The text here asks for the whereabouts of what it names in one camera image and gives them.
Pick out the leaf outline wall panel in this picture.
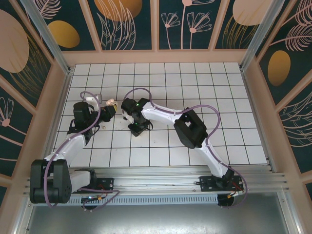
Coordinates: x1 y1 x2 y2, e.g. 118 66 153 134
277 89 312 175

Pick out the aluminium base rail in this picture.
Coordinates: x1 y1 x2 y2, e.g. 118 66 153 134
23 166 291 195

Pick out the orange circle wall panel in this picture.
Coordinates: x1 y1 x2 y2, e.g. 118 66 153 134
87 0 156 51

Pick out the yellow oval wall panel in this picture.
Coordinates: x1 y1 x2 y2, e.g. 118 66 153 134
36 0 97 52

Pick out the aluminium side rail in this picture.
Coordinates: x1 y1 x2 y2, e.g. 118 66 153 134
240 69 277 173
46 70 74 154

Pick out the feather leaf wall panel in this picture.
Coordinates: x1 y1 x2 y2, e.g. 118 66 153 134
254 0 312 105

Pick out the aluminium corner post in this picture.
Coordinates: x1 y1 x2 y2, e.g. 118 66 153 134
239 0 292 73
19 0 74 75

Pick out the gold lines wall panel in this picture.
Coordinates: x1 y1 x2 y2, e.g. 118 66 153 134
0 0 54 108

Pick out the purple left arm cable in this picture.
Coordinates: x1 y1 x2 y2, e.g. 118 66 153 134
43 91 120 212

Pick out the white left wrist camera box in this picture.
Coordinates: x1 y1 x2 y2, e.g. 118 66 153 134
83 93 103 104

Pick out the single flower wall panel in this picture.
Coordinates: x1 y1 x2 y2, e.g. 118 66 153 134
0 73 35 177

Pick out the slotted grey cable duct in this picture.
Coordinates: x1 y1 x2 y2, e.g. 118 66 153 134
33 194 219 205

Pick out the beige circle wall panel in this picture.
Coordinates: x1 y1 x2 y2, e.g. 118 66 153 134
214 0 269 51

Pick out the three flowers wall panel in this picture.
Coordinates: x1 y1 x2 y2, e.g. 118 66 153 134
158 0 213 51

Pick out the grey metal sheet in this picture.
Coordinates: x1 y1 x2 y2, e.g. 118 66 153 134
14 204 303 234

